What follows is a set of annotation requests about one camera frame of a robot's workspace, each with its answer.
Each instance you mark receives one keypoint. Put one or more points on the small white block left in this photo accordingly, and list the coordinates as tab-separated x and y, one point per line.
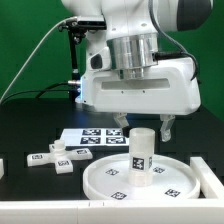
1	168

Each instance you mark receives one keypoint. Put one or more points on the white marker tag sheet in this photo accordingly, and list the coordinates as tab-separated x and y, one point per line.
94	137

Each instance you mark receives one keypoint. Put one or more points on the white L-shaped frame border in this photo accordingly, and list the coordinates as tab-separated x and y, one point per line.
208	210

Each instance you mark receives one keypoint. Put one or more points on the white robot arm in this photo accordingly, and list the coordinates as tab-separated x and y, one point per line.
125	70

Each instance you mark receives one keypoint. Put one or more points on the white round table top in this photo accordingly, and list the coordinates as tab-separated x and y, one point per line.
123	177

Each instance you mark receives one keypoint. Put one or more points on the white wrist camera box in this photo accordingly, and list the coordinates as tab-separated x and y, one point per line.
100	61

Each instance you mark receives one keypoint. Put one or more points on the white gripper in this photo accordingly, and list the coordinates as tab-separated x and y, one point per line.
166	88

